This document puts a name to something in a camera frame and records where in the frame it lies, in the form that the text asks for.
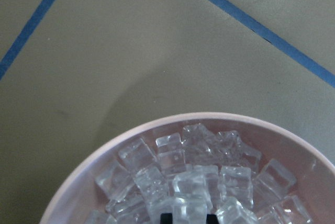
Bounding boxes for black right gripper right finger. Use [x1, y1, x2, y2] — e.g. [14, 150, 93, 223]
[206, 214, 218, 224]

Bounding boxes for pile of clear ice cubes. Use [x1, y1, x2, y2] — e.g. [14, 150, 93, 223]
[85, 124, 313, 223]

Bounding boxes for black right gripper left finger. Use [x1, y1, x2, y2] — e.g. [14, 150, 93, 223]
[160, 213, 173, 224]

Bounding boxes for pink plastic bowl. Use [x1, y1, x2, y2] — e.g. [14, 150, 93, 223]
[41, 112, 334, 223]

